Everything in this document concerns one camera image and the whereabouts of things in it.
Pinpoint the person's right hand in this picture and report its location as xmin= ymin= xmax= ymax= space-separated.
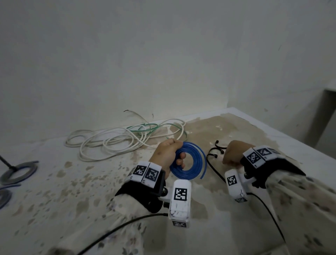
xmin=222 ymin=140 xmax=255 ymax=166

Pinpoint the person's left hand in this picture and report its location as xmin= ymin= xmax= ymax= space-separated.
xmin=149 ymin=138 xmax=186 ymax=179

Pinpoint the bundle of black cable ties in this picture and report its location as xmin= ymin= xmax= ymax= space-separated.
xmin=206 ymin=140 xmax=228 ymax=184

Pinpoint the blue wire coil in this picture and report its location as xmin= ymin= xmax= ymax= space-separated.
xmin=169 ymin=142 xmax=207 ymax=180

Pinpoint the green wire coil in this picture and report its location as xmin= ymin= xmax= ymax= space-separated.
xmin=126 ymin=122 xmax=188 ymax=140

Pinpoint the white cable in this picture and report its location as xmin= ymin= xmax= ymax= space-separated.
xmin=79 ymin=119 xmax=187 ymax=162

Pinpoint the clear blue-striped cable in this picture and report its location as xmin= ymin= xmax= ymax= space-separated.
xmin=0 ymin=183 xmax=22 ymax=210
xmin=0 ymin=160 xmax=39 ymax=185

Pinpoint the person's right forearm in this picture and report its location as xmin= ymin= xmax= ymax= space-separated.
xmin=265 ymin=172 xmax=336 ymax=255

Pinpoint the person's left forearm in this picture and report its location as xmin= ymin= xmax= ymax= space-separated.
xmin=47 ymin=195 xmax=158 ymax=255

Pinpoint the black right wristband with markers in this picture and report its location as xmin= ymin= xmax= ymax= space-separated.
xmin=240 ymin=146 xmax=306 ymax=189

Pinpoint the black wristband with markers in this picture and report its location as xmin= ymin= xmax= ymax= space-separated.
xmin=240 ymin=146 xmax=306 ymax=189
xmin=115 ymin=161 xmax=167 ymax=214

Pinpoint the black left wristband with markers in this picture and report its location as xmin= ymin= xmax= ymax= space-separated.
xmin=115 ymin=161 xmax=167 ymax=214

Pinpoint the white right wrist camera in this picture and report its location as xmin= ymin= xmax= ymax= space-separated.
xmin=224 ymin=169 xmax=257 ymax=203

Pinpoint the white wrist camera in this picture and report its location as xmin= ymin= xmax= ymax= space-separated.
xmin=224 ymin=169 xmax=257 ymax=203
xmin=168 ymin=179 xmax=192 ymax=228

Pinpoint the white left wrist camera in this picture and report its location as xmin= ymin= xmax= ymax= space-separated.
xmin=168 ymin=179 xmax=192 ymax=228

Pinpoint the black right camera lead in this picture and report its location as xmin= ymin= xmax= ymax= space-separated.
xmin=246 ymin=192 xmax=286 ymax=242

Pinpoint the black camera lead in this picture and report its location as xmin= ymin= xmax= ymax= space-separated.
xmin=84 ymin=213 xmax=168 ymax=255
xmin=246 ymin=192 xmax=286 ymax=242

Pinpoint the black left camera lead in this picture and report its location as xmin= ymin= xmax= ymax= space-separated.
xmin=84 ymin=213 xmax=168 ymax=255

